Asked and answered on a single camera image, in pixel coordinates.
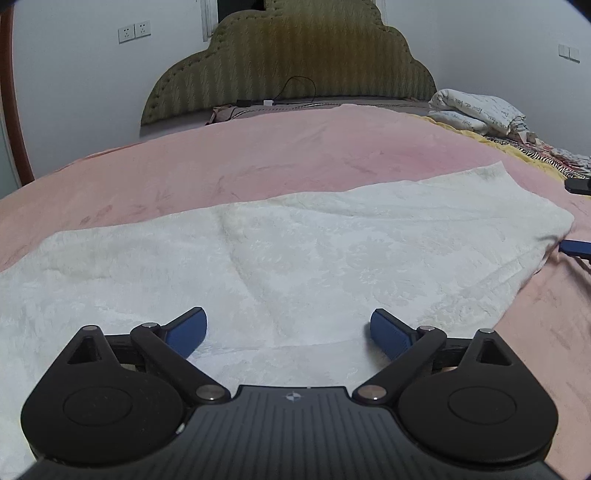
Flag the pink floral blanket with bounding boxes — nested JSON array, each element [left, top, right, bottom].
[[0, 104, 591, 480]]

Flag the white curtain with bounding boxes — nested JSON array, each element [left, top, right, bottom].
[[202, 0, 221, 40]]

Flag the yellow blanket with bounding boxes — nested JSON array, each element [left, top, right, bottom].
[[418, 114, 571, 182]]

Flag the white pants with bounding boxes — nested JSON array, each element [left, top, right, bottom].
[[0, 161, 575, 480]]

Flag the zebra striped cloth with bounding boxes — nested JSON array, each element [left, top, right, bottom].
[[485, 135, 591, 180]]

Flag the brown wooden door frame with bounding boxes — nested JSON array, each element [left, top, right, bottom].
[[0, 7, 35, 183]]

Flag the olive padded headboard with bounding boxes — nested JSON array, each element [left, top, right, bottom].
[[140, 0, 438, 126]]

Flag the folded white printed quilt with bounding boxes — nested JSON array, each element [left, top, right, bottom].
[[427, 88, 529, 137]]

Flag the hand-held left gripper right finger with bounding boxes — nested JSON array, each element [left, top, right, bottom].
[[352, 308, 514, 407]]

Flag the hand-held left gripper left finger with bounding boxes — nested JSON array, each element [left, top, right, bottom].
[[67, 306, 232, 406]]

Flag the brown crumpled cloth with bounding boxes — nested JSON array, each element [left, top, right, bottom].
[[206, 105, 250, 124]]

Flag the white wardrobe door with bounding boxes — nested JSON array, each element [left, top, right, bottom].
[[0, 115, 21, 197]]

